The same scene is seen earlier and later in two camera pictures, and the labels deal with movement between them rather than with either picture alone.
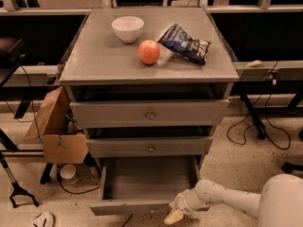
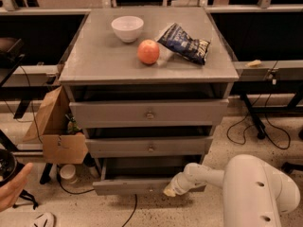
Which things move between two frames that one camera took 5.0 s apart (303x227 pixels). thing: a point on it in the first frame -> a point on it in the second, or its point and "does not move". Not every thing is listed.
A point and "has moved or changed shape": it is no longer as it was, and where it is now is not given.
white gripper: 182,201 -> 182,183
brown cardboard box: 50,127 does not move
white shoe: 44,219 does not move
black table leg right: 256,120 does not move
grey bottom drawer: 144,184 has moved or changed shape
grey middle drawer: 147,147 does not move
